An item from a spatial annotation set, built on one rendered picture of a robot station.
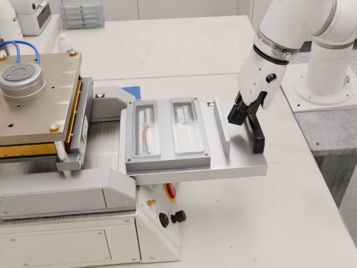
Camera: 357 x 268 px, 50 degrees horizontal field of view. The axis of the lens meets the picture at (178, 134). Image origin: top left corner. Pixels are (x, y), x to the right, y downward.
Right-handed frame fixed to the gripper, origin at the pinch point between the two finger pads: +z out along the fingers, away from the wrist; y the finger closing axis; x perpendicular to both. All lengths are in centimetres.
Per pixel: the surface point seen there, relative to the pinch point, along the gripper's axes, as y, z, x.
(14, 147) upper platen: -10.3, 10.4, 41.3
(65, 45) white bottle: 64, 30, 40
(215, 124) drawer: 2.7, 5.5, 2.4
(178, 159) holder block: -10.0, 6.4, 11.8
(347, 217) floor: 44, 71, -100
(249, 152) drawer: -7.1, 3.6, -2.8
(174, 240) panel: -13.8, 26.5, 6.3
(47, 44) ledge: 80, 41, 48
